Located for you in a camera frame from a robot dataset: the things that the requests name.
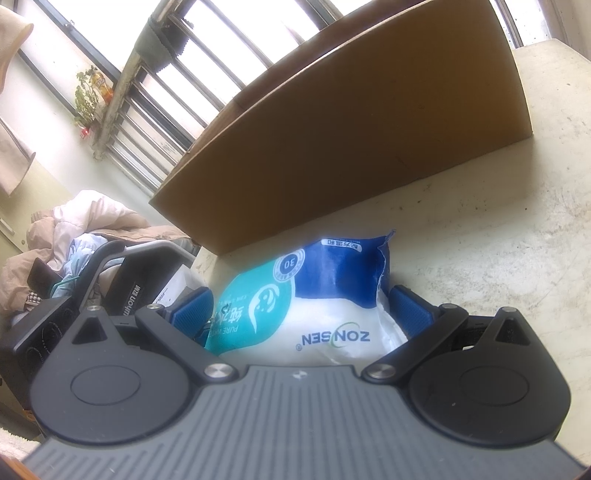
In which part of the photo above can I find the light blue cloth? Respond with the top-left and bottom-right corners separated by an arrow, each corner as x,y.
62,233 -> 108,278

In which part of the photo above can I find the brown blanket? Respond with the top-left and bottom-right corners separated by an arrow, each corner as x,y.
99,224 -> 195,251

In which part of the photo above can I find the brown cardboard box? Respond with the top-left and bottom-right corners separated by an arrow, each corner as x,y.
148,0 -> 534,256

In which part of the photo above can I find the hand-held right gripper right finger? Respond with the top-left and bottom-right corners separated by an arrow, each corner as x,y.
361,285 -> 530,384

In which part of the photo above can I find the pile of clothes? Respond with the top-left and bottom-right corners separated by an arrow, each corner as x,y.
0,189 -> 153,298

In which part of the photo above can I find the blue white wet wipes packet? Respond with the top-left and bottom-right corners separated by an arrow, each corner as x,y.
203,229 -> 410,368

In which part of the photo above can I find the dark flat device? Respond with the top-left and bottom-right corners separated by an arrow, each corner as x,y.
27,260 -> 62,302

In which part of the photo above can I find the small white box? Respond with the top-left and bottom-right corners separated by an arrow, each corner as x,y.
151,267 -> 209,308

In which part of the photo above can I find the metal window grille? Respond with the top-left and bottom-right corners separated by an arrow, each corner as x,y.
91,0 -> 570,195

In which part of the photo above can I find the green potted plant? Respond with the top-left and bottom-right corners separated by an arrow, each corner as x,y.
71,67 -> 105,128

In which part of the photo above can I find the black device with round dials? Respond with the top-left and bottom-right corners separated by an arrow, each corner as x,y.
0,295 -> 82,408

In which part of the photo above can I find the green cord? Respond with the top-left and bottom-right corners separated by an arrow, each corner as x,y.
50,274 -> 78,297

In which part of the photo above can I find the orange bottle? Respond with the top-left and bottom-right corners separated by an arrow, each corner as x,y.
90,69 -> 114,105

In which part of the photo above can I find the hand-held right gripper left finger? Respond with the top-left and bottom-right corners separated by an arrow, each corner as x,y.
69,286 -> 242,384

